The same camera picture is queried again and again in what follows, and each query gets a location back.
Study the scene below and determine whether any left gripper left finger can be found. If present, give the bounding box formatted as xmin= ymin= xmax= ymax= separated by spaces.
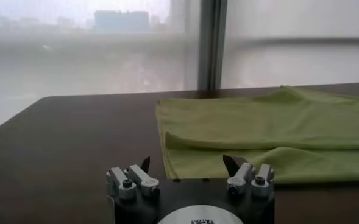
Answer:
xmin=105 ymin=156 xmax=161 ymax=201

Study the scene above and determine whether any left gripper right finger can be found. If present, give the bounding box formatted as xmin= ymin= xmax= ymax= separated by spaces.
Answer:
xmin=222 ymin=154 xmax=275 ymax=198

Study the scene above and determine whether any green printed t-shirt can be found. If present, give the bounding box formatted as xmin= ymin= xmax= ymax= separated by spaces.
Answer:
xmin=155 ymin=85 xmax=359 ymax=185

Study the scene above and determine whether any dark vertical window mullion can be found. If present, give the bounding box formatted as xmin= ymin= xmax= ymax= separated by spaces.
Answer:
xmin=197 ymin=0 xmax=228 ymax=91

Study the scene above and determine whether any curved dark railing behind glass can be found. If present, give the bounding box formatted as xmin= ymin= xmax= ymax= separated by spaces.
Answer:
xmin=227 ymin=36 xmax=359 ymax=50

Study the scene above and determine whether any distant building behind glass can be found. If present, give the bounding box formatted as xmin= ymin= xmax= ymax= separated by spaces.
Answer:
xmin=94 ymin=10 xmax=150 ymax=33

